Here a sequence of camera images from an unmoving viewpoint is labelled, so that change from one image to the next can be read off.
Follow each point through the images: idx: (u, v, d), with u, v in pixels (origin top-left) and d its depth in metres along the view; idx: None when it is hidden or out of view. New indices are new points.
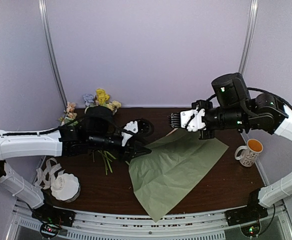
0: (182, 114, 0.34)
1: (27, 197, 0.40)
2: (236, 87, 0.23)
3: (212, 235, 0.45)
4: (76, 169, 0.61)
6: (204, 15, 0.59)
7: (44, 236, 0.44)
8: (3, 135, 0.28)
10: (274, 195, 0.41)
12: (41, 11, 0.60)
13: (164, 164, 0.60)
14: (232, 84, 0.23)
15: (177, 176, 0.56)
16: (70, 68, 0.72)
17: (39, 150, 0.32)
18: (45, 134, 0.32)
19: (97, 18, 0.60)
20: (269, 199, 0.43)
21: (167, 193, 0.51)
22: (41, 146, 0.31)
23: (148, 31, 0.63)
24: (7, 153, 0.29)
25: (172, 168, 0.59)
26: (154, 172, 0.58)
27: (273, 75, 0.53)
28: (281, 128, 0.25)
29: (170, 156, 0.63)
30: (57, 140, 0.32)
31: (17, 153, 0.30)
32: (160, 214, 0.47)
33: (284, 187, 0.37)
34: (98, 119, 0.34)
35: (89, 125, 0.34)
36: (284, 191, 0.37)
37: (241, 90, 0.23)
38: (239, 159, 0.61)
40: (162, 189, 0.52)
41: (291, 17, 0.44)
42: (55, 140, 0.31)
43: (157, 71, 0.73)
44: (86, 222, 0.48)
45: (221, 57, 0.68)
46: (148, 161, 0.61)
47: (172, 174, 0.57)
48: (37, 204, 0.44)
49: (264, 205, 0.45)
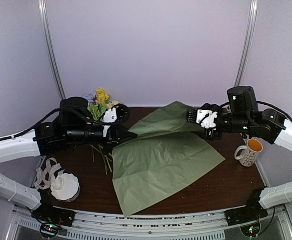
0: (198, 112, 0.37)
1: (22, 200, 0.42)
2: (245, 97, 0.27)
3: (212, 235, 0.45)
4: (76, 169, 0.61)
6: (205, 16, 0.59)
7: (44, 236, 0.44)
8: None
10: (276, 199, 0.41)
12: (41, 11, 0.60)
13: (153, 160, 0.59)
14: (243, 94, 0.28)
15: (162, 177, 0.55)
16: (70, 68, 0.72)
17: (20, 153, 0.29)
18: (18, 135, 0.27)
19: (97, 18, 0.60)
20: (270, 201, 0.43)
21: (145, 190, 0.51)
22: (18, 148, 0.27)
23: (148, 31, 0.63)
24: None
25: (160, 167, 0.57)
26: (139, 165, 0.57)
27: (273, 76, 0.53)
28: (280, 139, 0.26)
29: (161, 153, 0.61)
30: (32, 140, 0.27)
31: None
32: (131, 211, 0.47)
33: (287, 190, 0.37)
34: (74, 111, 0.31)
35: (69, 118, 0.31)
36: (286, 195, 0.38)
37: (250, 101, 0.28)
38: (239, 159, 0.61)
40: (142, 185, 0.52)
41: (291, 17, 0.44)
42: (30, 140, 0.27)
43: (157, 71, 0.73)
44: (86, 222, 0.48)
45: (221, 56, 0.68)
46: (138, 153, 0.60)
47: (157, 172, 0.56)
48: (35, 205, 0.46)
49: (263, 205, 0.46)
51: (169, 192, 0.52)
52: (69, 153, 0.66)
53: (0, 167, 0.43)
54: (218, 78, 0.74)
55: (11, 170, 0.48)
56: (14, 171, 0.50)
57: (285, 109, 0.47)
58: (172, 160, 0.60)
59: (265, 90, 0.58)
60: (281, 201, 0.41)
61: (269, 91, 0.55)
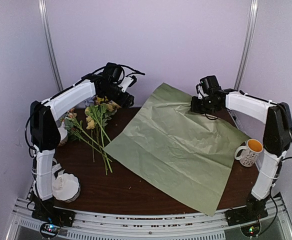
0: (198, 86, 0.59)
1: (43, 183, 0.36)
2: (206, 80, 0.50)
3: (212, 235, 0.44)
4: (76, 169, 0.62)
6: (203, 18, 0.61)
7: (44, 236, 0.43)
8: (49, 99, 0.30)
10: (266, 186, 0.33)
12: (41, 11, 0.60)
13: (160, 135, 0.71)
14: (204, 79, 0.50)
15: (158, 147, 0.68)
16: (70, 68, 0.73)
17: (78, 100, 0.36)
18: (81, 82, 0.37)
19: (97, 18, 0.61)
20: (258, 188, 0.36)
21: (143, 155, 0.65)
22: (86, 89, 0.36)
23: (147, 32, 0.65)
24: (60, 110, 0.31)
25: (162, 139, 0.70)
26: (150, 136, 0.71)
27: (269, 76, 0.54)
28: (229, 103, 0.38)
29: (171, 133, 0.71)
30: (90, 82, 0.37)
31: (66, 108, 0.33)
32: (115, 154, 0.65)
33: (268, 171, 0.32)
34: (110, 68, 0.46)
35: (111, 69, 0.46)
36: (268, 175, 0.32)
37: (210, 83, 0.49)
38: (239, 159, 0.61)
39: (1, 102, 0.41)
40: (142, 151, 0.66)
41: (288, 17, 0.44)
42: (89, 82, 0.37)
43: (156, 72, 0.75)
44: (86, 223, 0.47)
45: (219, 57, 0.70)
46: (149, 131, 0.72)
47: (157, 146, 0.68)
48: (46, 196, 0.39)
49: (258, 196, 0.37)
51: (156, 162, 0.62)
52: (69, 154, 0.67)
53: (1, 166, 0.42)
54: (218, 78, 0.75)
55: (11, 171, 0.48)
56: (14, 172, 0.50)
57: None
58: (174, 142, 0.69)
59: (262, 90, 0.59)
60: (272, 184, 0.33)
61: (266, 90, 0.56)
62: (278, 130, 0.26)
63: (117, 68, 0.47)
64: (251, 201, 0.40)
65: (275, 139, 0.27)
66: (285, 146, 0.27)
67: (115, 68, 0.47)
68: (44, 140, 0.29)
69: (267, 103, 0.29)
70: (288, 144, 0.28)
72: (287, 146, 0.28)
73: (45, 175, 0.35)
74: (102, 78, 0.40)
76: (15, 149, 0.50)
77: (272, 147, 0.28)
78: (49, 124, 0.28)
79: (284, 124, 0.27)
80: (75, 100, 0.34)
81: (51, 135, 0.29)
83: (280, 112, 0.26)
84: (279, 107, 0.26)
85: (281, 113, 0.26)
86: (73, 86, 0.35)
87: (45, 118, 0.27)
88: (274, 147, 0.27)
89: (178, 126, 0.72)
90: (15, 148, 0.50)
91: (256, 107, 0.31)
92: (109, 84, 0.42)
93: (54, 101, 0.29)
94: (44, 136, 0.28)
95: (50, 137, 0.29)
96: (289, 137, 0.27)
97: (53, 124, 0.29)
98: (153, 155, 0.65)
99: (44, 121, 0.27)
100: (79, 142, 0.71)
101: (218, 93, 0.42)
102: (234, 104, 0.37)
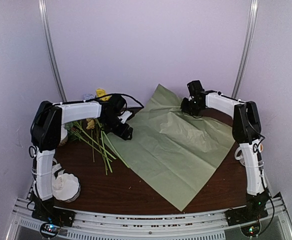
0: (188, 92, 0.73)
1: (43, 184, 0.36)
2: (190, 84, 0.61)
3: (212, 235, 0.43)
4: (77, 169, 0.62)
6: (202, 18, 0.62)
7: (44, 236, 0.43)
8: (61, 104, 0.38)
10: (254, 176, 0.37)
12: (41, 11, 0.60)
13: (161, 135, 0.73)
14: (189, 83, 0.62)
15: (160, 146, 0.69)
16: (71, 68, 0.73)
17: (83, 114, 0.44)
18: (88, 103, 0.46)
19: (97, 19, 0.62)
20: (248, 182, 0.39)
21: (144, 155, 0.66)
22: (89, 108, 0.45)
23: (147, 32, 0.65)
24: (66, 116, 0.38)
25: (162, 138, 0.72)
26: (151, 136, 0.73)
27: (269, 75, 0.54)
28: (209, 101, 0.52)
29: (170, 133, 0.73)
30: (97, 104, 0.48)
31: (72, 118, 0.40)
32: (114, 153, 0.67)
33: (249, 161, 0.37)
34: (116, 99, 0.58)
35: (117, 101, 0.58)
36: (251, 165, 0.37)
37: (195, 85, 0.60)
38: (239, 159, 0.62)
39: (2, 101, 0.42)
40: (143, 150, 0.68)
41: (288, 17, 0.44)
42: (96, 104, 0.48)
43: (155, 72, 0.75)
44: (86, 222, 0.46)
45: (219, 57, 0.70)
46: (149, 131, 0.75)
47: (157, 145, 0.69)
48: (46, 195, 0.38)
49: (253, 193, 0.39)
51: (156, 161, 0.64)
52: (70, 153, 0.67)
53: (0, 167, 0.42)
54: (217, 78, 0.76)
55: (11, 171, 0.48)
56: (14, 172, 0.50)
57: (282, 109, 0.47)
58: (173, 141, 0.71)
59: (261, 90, 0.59)
60: (260, 175, 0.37)
61: (266, 90, 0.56)
62: (241, 123, 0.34)
63: (121, 100, 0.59)
64: (250, 201, 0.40)
65: (241, 130, 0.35)
66: (252, 136, 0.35)
67: (121, 100, 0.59)
68: (49, 136, 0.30)
69: (235, 102, 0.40)
70: (255, 134, 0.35)
72: (254, 135, 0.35)
73: (45, 176, 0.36)
74: (105, 105, 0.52)
76: (15, 150, 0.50)
77: (238, 136, 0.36)
78: (57, 123, 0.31)
79: (246, 118, 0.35)
80: (82, 114, 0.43)
81: (52, 136, 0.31)
83: (243, 109, 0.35)
84: (242, 104, 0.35)
85: (243, 110, 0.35)
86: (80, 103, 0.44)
87: (54, 117, 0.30)
88: (240, 136, 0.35)
89: (176, 126, 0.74)
90: (15, 149, 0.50)
91: (227, 105, 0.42)
92: (109, 113, 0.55)
93: (64, 107, 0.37)
94: (46, 134, 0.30)
95: (50, 138, 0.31)
96: (253, 128, 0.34)
97: (57, 127, 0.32)
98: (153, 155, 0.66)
99: (53, 120, 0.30)
100: (80, 142, 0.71)
101: (201, 94, 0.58)
102: (214, 101, 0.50)
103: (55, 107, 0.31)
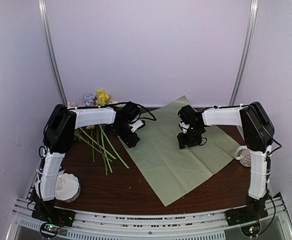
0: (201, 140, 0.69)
1: (48, 185, 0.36)
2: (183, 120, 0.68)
3: (212, 235, 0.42)
4: (77, 169, 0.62)
6: (203, 19, 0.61)
7: (44, 236, 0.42)
8: (76, 109, 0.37)
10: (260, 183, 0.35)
12: (41, 11, 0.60)
13: (161, 136, 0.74)
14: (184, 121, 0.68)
15: (159, 146, 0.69)
16: (71, 68, 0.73)
17: (96, 120, 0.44)
18: (102, 108, 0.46)
19: (97, 19, 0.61)
20: (251, 186, 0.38)
21: (143, 155, 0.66)
22: (103, 114, 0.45)
23: (146, 32, 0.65)
24: (80, 120, 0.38)
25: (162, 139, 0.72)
26: (151, 136, 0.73)
27: (268, 75, 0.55)
28: (208, 117, 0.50)
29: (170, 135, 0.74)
30: (112, 110, 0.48)
31: (86, 122, 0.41)
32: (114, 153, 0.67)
33: (258, 168, 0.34)
34: (133, 109, 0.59)
35: (131, 109, 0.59)
36: (259, 172, 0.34)
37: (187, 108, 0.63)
38: (239, 159, 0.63)
39: (2, 102, 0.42)
40: (143, 151, 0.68)
41: (288, 18, 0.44)
42: (111, 110, 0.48)
43: (155, 72, 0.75)
44: (86, 222, 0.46)
45: (218, 57, 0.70)
46: (148, 131, 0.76)
47: (157, 146, 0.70)
48: (48, 197, 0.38)
49: (255, 196, 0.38)
51: (155, 161, 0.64)
52: (70, 153, 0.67)
53: (0, 167, 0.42)
54: (216, 78, 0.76)
55: (10, 171, 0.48)
56: (14, 171, 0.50)
57: (282, 110, 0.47)
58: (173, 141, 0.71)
59: (261, 90, 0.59)
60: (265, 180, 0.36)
61: (266, 90, 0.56)
62: (254, 126, 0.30)
63: (135, 106, 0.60)
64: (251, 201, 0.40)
65: (255, 135, 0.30)
66: (267, 141, 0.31)
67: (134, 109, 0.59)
68: (63, 139, 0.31)
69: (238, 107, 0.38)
70: (269, 139, 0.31)
72: (269, 141, 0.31)
73: (50, 178, 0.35)
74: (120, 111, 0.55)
76: (15, 150, 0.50)
77: (254, 144, 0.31)
78: (70, 127, 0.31)
79: (259, 121, 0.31)
80: (95, 119, 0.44)
81: (65, 140, 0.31)
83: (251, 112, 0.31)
84: (249, 106, 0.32)
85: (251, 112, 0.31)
86: (95, 108, 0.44)
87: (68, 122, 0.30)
88: (255, 142, 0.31)
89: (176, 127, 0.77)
90: (15, 148, 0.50)
91: (231, 114, 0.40)
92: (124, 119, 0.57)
93: (79, 112, 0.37)
94: (59, 138, 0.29)
95: (62, 141, 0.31)
96: (267, 133, 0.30)
97: (70, 130, 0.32)
98: (153, 155, 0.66)
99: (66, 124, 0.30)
100: (80, 142, 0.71)
101: (196, 114, 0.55)
102: (214, 116, 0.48)
103: (69, 112, 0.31)
